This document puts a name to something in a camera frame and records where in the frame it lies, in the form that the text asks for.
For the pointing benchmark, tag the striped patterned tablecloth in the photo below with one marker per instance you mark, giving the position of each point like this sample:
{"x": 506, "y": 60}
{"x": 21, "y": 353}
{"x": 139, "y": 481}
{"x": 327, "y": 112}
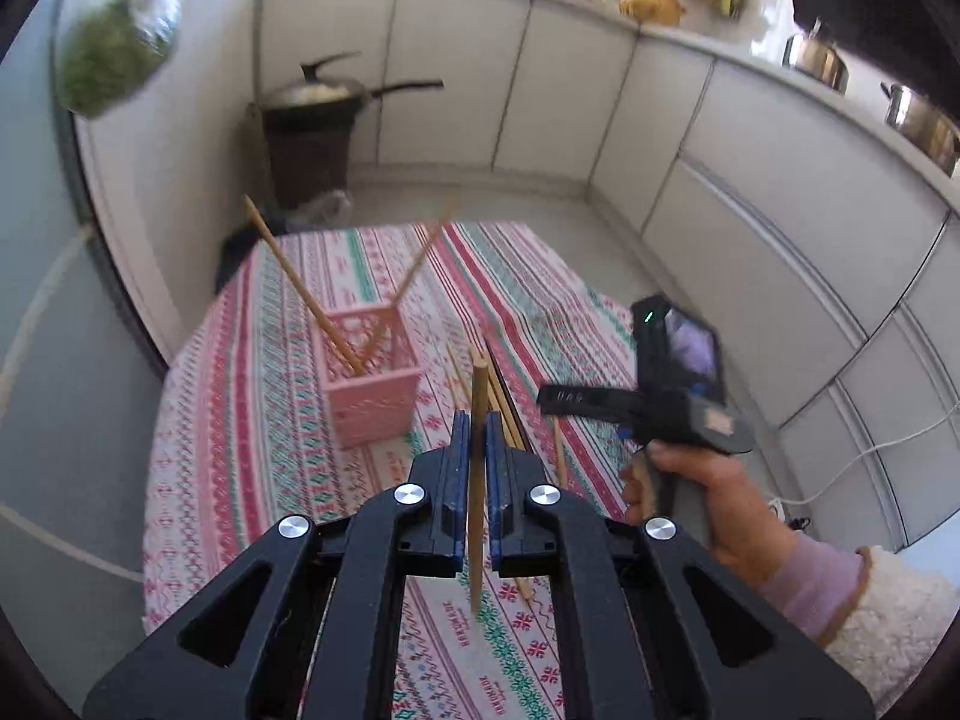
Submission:
{"x": 247, "y": 405}

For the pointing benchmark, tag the steel kettle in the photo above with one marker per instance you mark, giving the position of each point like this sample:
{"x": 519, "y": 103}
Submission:
{"x": 817, "y": 60}

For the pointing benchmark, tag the wooden chopstick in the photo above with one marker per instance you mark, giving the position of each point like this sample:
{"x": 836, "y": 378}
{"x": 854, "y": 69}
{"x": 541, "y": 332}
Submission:
{"x": 559, "y": 454}
{"x": 300, "y": 289}
{"x": 506, "y": 412}
{"x": 478, "y": 390}
{"x": 420, "y": 259}

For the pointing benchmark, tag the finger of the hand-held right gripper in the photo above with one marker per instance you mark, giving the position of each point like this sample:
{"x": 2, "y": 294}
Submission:
{"x": 585, "y": 399}

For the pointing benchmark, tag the dark green dustpan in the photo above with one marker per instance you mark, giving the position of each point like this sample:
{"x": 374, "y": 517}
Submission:
{"x": 236, "y": 255}

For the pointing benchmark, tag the person's right hand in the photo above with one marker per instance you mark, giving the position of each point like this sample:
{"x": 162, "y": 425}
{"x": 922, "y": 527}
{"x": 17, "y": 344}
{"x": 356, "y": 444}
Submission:
{"x": 720, "y": 502}

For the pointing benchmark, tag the person's right forearm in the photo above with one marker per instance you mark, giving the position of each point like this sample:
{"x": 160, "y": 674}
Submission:
{"x": 862, "y": 607}

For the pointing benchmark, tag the golden clay pot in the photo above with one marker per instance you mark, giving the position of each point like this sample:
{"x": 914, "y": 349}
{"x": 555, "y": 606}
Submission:
{"x": 652, "y": 4}

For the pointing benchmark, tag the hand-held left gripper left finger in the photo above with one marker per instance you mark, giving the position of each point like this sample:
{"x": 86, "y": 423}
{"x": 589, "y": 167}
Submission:
{"x": 460, "y": 465}

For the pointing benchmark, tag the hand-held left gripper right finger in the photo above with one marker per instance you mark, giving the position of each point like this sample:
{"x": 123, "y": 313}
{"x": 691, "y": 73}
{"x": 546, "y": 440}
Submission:
{"x": 495, "y": 465}

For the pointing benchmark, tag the black range hood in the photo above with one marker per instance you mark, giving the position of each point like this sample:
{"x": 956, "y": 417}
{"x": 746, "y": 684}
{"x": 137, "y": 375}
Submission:
{"x": 877, "y": 7}

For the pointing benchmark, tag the black wok with lid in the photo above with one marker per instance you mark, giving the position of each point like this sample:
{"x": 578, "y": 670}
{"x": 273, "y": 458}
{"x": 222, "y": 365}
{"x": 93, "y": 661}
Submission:
{"x": 322, "y": 90}

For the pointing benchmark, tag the glass sliding door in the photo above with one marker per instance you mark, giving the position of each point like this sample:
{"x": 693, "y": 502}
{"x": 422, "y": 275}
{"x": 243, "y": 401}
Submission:
{"x": 60, "y": 390}

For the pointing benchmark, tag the white kitchen cabinets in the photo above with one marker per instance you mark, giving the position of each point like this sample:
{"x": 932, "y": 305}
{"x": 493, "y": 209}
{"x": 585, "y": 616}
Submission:
{"x": 750, "y": 187}

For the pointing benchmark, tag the crumpled clear plastic bag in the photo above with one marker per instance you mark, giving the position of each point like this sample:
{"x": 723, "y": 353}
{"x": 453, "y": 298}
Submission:
{"x": 322, "y": 208}

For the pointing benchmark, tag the pink plastic basket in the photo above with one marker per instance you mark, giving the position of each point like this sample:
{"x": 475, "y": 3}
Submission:
{"x": 375, "y": 405}

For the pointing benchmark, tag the steel pot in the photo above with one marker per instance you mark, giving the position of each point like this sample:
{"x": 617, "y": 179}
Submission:
{"x": 926, "y": 127}

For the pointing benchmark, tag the brown bin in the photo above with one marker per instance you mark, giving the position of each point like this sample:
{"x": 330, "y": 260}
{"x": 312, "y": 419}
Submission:
{"x": 311, "y": 157}

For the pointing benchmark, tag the plastic bag of greens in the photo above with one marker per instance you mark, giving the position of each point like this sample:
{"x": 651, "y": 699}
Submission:
{"x": 112, "y": 52}

